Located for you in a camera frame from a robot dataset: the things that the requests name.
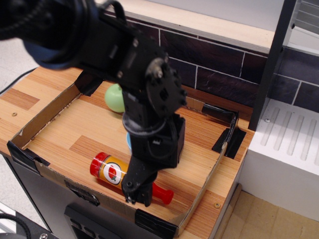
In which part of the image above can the red hot sauce bottle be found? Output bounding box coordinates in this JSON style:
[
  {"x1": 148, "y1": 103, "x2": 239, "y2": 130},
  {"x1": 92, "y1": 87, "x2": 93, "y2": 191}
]
[{"x1": 90, "y1": 152, "x2": 174, "y2": 205}]

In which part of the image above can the black cable on floor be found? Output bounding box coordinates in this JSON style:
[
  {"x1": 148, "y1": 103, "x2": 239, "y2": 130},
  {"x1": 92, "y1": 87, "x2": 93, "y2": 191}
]
[{"x1": 0, "y1": 68, "x2": 35, "y2": 95}]

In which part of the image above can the light blue bowl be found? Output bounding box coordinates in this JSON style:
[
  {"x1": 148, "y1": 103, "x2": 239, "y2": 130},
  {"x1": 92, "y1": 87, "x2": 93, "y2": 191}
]
[{"x1": 126, "y1": 132, "x2": 132, "y2": 152}]

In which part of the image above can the green toy apple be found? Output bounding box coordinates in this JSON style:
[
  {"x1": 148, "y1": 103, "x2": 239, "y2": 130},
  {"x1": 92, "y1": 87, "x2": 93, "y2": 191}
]
[{"x1": 104, "y1": 84, "x2": 125, "y2": 113}]

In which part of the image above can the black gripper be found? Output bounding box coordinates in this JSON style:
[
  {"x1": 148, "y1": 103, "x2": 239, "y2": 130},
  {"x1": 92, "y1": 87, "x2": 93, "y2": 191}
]
[{"x1": 122, "y1": 114, "x2": 185, "y2": 207}]

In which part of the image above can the white dish drainer block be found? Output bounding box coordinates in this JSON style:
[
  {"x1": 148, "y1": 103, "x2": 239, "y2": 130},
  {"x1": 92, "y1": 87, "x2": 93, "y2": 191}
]
[{"x1": 240, "y1": 100, "x2": 319, "y2": 221}]

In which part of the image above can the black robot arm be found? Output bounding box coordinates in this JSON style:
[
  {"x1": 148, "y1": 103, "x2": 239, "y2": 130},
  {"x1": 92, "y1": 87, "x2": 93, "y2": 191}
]
[{"x1": 0, "y1": 0, "x2": 187, "y2": 206}]

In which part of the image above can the light wooden shelf ledge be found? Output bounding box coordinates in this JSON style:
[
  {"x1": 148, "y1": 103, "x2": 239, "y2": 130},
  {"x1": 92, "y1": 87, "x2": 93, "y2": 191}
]
[{"x1": 94, "y1": 0, "x2": 275, "y2": 54}]

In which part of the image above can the cardboard fence with black tape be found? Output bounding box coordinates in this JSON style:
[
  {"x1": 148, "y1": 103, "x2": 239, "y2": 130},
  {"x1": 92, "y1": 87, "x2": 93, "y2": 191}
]
[{"x1": 0, "y1": 68, "x2": 253, "y2": 239}]

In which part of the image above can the dark grey vertical post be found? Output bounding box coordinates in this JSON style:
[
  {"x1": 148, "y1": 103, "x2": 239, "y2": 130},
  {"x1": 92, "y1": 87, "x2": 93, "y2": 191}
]
[{"x1": 248, "y1": 0, "x2": 301, "y2": 131}]

